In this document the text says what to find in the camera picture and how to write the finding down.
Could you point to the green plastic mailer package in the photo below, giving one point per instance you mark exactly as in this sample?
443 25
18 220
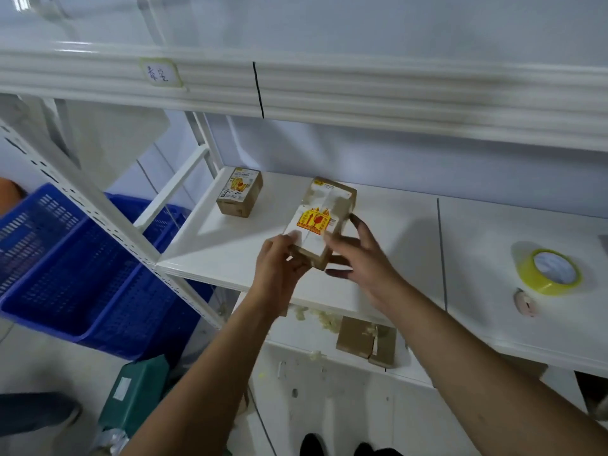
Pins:
142 389

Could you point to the yellow-edged white sticker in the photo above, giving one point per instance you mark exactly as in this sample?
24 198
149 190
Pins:
161 73

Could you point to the person's black right shoe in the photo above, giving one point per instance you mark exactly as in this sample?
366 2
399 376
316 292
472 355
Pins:
364 450

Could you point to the person's right forearm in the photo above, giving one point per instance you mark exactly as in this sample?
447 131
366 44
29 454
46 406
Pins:
484 389

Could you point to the person's left hand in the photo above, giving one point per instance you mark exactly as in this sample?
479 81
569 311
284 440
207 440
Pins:
275 275

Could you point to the person's black left shoe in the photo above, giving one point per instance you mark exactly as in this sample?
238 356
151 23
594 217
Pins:
312 446

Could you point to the yellow tape roll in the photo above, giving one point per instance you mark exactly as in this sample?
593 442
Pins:
527 275

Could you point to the blue plastic crate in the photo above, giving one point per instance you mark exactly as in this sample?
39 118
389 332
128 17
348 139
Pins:
95 289

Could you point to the person's left forearm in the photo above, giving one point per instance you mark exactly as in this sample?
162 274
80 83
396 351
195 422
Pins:
204 394

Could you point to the small pink cutter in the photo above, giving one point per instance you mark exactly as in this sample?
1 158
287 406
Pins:
525 302

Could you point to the labelled box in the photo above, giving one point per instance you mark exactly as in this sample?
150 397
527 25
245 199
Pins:
323 199

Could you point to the person's right hand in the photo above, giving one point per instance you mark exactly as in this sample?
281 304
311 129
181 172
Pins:
375 275

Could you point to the person's black shoe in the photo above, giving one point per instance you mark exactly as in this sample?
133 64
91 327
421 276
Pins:
312 446
364 450

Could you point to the white plastic bag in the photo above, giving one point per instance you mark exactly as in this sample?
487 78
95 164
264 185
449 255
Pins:
111 442

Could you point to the person's dark trousers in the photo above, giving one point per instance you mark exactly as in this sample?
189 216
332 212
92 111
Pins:
389 453

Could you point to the cardboard box with printed label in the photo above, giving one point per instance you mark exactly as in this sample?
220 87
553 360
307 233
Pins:
249 199

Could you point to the white metal shelving rack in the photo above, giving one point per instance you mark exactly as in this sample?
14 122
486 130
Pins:
404 232

